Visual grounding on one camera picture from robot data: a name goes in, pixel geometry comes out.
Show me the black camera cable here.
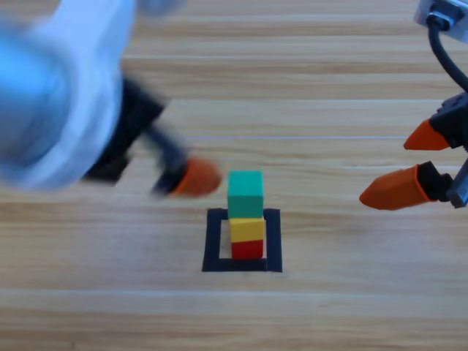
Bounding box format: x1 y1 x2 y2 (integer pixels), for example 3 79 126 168
426 10 468 92

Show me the green wooden cube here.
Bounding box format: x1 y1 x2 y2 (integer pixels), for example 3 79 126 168
227 170 265 220

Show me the black tape square outline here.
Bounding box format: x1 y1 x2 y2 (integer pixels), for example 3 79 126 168
201 207 284 273

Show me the red wooden cube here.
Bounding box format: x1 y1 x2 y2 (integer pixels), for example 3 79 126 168
230 239 265 261

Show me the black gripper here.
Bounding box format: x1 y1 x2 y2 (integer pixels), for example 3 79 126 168
82 78 223 199
358 91 468 212

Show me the yellow wooden cube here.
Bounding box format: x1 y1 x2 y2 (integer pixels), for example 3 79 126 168
228 216 265 244

